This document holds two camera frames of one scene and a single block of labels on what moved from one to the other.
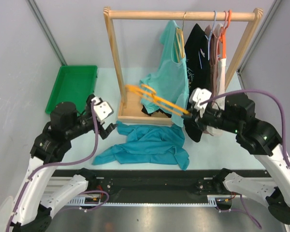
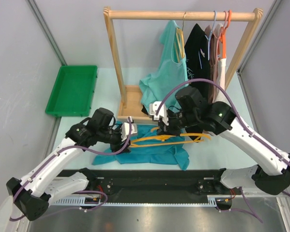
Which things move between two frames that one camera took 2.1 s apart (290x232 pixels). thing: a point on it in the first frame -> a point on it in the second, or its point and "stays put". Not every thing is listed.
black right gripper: x=200 y=120 -> x=169 y=129
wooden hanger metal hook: x=180 y=42 stays put
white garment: x=221 y=88 stays put
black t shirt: x=199 y=76 stays put
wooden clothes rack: x=129 y=106 stays put
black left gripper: x=100 y=127 -> x=117 y=147
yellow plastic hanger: x=148 y=93 -> x=164 y=137
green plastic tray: x=75 y=84 stays put
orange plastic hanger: x=223 y=36 stays put
